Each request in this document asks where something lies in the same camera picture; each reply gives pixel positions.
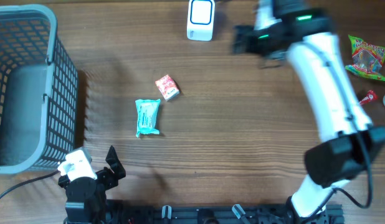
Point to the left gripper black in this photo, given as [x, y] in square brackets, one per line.
[106, 173]

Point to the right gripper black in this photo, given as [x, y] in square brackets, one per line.
[245, 46]

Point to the teal white tissue pack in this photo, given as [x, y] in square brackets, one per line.
[147, 111]

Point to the small red white box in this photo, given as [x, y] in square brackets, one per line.
[168, 87]

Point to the Haribo gummy bag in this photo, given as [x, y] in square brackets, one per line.
[367, 59]

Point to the red stick sachet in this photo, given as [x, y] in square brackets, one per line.
[366, 97]

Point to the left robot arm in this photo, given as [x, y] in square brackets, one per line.
[86, 189]

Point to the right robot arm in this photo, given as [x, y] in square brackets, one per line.
[305, 37]

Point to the white barcode scanner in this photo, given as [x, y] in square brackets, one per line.
[200, 21]

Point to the grey plastic mesh basket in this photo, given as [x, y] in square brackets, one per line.
[38, 91]

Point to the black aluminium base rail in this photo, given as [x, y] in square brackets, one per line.
[262, 214]

